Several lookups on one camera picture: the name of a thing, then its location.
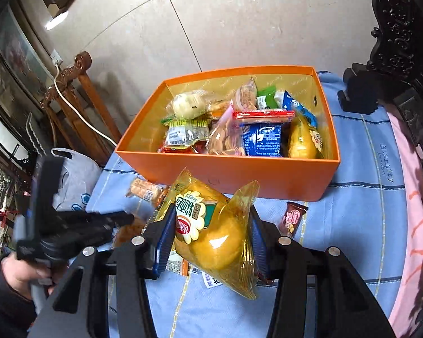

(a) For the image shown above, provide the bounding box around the dark carved wooden chair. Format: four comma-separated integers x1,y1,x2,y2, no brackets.
336,0,423,226

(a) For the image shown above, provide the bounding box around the red gold cake packet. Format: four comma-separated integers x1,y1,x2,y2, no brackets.
158,141,207,154

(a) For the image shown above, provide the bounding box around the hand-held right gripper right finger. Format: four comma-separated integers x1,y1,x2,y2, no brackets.
248,204,390,338

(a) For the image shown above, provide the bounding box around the orange cardboard box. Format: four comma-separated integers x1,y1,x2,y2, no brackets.
114,64,340,202

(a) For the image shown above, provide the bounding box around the brown carved wooden chair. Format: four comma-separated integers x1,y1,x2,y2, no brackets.
39,51,122,166

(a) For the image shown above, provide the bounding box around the person's left hand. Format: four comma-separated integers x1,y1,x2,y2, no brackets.
2,253,69,294

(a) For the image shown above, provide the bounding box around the clear rice cracker packet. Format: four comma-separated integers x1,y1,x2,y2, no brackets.
206,99,233,120

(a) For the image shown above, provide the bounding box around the framed wall picture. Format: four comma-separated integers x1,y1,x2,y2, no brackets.
0,3,53,85

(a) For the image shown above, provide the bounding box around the brown chocolate wafer packet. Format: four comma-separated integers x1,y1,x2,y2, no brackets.
278,201,309,239

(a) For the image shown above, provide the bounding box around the clear cracker packet with barcode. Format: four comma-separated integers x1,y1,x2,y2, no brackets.
126,177,170,205
234,77,258,111

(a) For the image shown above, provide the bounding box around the blue brown cookie packet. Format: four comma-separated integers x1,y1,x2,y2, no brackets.
280,91,318,127

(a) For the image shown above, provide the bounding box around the green apple candy packet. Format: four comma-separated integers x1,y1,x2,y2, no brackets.
257,86,280,110

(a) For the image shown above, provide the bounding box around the white bun packet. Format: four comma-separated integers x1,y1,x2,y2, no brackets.
172,91,209,119

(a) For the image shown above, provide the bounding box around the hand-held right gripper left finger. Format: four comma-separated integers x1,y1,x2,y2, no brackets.
27,213,179,338

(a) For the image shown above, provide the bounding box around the pink rice cracker packet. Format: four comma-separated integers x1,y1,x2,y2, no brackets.
205,106,247,156

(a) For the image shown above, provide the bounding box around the pink cloth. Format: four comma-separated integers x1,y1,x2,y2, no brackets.
384,111,423,338

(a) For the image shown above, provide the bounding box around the person's left forearm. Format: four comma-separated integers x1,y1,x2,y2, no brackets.
0,259,39,338

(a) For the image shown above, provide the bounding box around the round brown cracker packet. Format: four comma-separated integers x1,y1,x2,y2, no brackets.
112,215,154,250

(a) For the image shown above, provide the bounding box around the red checkered biscuit packet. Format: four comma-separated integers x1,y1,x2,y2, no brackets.
232,110,297,123

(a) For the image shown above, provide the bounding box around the wooden display cabinet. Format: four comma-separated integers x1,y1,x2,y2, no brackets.
0,60,46,254

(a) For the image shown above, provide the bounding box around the white plastic bag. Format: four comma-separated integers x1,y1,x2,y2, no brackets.
50,147,103,212

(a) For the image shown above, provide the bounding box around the yellow green snack packet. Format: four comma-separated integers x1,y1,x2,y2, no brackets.
161,115,212,148

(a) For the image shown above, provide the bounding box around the yellow cake packet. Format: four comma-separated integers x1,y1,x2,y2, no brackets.
158,167,261,301
287,114,325,160

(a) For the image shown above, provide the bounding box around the blue packet white print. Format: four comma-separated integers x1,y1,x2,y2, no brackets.
241,123,283,157

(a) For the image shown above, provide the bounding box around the white power cable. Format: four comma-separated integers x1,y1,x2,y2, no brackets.
53,61,118,146

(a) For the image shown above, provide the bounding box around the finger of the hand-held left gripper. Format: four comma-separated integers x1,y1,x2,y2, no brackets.
61,226,115,254
81,211,135,229

